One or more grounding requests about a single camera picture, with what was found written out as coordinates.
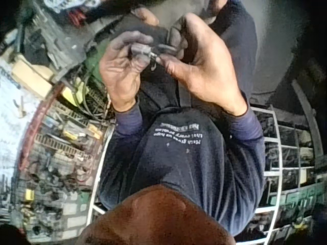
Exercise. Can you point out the small metal clamp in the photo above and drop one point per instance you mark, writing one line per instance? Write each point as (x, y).
(152, 60)

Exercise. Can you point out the person's left hand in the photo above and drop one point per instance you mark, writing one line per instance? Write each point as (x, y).
(120, 76)

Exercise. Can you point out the person's legs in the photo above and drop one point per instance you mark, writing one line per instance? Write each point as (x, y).
(235, 38)

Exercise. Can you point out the white metal shelf rack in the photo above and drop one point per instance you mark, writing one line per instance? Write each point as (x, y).
(288, 158)

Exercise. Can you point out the grey machine housing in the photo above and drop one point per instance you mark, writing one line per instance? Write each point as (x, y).
(61, 38)

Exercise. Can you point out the person's right hand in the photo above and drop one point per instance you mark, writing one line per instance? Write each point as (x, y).
(204, 74)

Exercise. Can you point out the green metal part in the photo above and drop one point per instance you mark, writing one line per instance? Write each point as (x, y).
(93, 65)

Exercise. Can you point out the wooden block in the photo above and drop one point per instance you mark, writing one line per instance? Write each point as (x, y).
(30, 75)

